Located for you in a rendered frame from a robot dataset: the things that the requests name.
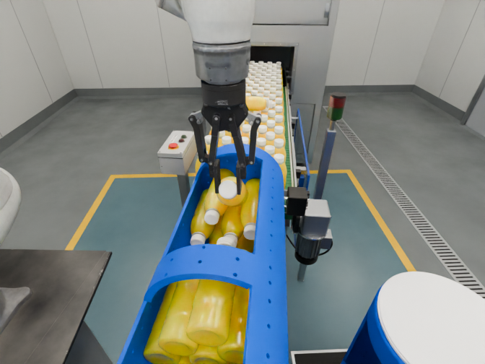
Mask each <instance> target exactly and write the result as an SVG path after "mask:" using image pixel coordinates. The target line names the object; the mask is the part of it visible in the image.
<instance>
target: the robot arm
mask: <svg viewBox="0 0 485 364"><path fill-rule="evenodd" d="M155 2H156V4H157V6H158V7H159V8H160V9H163V10H165V11H166V12H169V13H171V14H173V15H175V16H176V17H179V18H181V19H182V20H185V21H186V22H187V23H188V25H189V28H190V31H191V37H192V41H193V44H192V47H193V54H194V61H195V68H196V76H197V77H198V78H199V79H201V89H202V97H203V107H202V109H201V110H200V111H198V112H196V111H193V112H192V113H191V114H190V116H189V117H188V120H189V121H190V123H191V126H192V127H193V132H194V136H195V140H196V148H197V152H198V160H199V162H200V163H207V164H208V165H209V176H210V177H211V178H214V185H215V194H218V193H219V185H220V184H221V175H220V159H216V157H217V147H218V141H219V133H220V132H221V131H231V135H232V138H233V141H234V144H235V149H236V153H237V158H238V160H237V164H236V181H237V195H241V191H242V179H245V178H246V175H247V168H246V166H247V165H254V163H255V151H256V141H257V131H258V127H259V126H260V124H261V118H262V115H261V114H260V113H257V114H254V113H252V112H250V111H249V110H248V107H247V105H246V79H245V78H247V77H248V74H249V61H250V47H251V43H250V33H251V28H252V24H253V20H254V16H255V0H155ZM203 117H204V118H205V119H206V120H207V121H208V122H209V124H210V125H211V127H212V129H211V143H210V149H209V155H208V154H207V151H206V143H205V137H204V128H203V124H202V121H203ZM246 118H247V119H248V123H249V125H251V129H250V146H249V156H247V157H246V155H245V149H244V145H243V139H242V136H241V132H240V125H241V124H242V123H243V121H244V120H245V119H246ZM21 199H22V195H21V191H20V187H19V184H18V182H17V181H16V179H15V178H14V177H13V176H12V175H11V174H10V173H9V172H7V171H6V170H4V169H3V168H0V245H1V244H2V242H3V241H4V239H5V237H6V236H7V234H8V232H9V231H10V229H11V227H12V225H13V223H14V220H15V218H16V216H17V213H18V211H19V208H20V204H21ZM31 296H32V291H31V289H30V288H28V287H19V288H5V287H0V335H1V333H2V332H3V330H5V328H6V326H7V325H8V324H9V322H10V321H11V320H12V318H13V317H14V315H15V314H16V312H18V310H19V308H20V307H21V306H22V305H23V304H24V303H25V302H26V301H27V300H28V299H29V298H30V297H31Z"/></svg>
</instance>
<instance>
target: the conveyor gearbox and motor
mask: <svg viewBox="0 0 485 364"><path fill-rule="evenodd" d="M307 207H308V208H307V209H306V211H305V216H304V217H303V216H300V225H299V230H298V234H297V242H296V246H294V244H293V243H292V242H291V240H290V239H289V236H288V235H287V234H286V236H287V238H288V240H289V242H290V243H291V244H292V245H293V247H294V248H295V252H294V256H295V258H296V260H298V262H299V263H301V264H304V265H311V264H314V263H315V262H316V261H317V260H318V256H321V255H323V254H326V253H327V252H329V251H330V249H331V248H332V246H333V240H332V239H333V238H332V234H331V229H328V226H329V223H330V220H331V214H330V210H329V207H328V202H327V200H321V199H310V200H309V201H308V206H307ZM321 248H322V249H327V251H325V252H323V253H320V249H321Z"/></svg>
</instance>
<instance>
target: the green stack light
mask: <svg viewBox="0 0 485 364"><path fill-rule="evenodd" d="M343 112H344V107H343V108H332V107H330V106H328V112H327V118H329V119H332V120H340V119H342V115H343Z"/></svg>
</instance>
